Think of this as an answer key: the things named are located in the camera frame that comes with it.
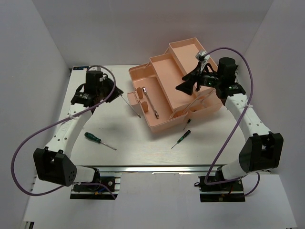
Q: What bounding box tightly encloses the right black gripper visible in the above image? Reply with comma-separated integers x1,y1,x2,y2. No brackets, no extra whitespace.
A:
176,62,223,95

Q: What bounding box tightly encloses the silver ratchet wrench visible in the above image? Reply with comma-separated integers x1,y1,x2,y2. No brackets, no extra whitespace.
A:
142,87,159,119

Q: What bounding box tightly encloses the large green screwdriver tip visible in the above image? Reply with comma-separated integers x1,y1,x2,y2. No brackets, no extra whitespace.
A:
121,95,141,118

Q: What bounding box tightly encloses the pink plastic toolbox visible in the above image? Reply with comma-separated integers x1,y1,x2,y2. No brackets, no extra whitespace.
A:
126,36,232,134

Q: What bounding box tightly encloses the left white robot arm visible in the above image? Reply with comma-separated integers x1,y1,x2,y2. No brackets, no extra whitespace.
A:
33,70,122,190

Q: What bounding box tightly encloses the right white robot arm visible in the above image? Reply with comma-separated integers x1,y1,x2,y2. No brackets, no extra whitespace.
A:
176,55,284,190

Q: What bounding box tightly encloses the blue label left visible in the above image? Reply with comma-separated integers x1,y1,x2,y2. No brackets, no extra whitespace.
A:
72,66,89,71

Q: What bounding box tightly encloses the small precision screwdriver front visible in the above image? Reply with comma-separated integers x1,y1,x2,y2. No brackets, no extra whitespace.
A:
171,130,191,149

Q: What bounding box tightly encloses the large green screwdriver front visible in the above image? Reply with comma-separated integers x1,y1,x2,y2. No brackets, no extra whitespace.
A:
84,132,117,151

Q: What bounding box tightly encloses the white front cover board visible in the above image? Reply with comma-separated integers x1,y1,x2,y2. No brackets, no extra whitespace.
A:
24,173,297,229

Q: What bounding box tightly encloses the aluminium table edge rail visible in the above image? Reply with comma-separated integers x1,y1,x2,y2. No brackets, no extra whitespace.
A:
71,164,270,175

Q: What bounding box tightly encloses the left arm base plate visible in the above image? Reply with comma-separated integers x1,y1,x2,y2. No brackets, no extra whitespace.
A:
70,172,122,200

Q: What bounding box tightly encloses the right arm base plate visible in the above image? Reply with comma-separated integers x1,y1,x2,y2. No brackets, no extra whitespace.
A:
194,176,245,203

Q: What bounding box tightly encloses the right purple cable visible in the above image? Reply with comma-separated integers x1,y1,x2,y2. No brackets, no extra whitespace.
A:
204,47,261,197

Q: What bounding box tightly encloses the purple cable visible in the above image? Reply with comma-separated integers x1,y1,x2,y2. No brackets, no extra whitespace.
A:
204,47,261,197
10,65,119,200

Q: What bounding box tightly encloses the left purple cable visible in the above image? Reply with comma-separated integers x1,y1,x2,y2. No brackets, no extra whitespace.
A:
10,65,119,200

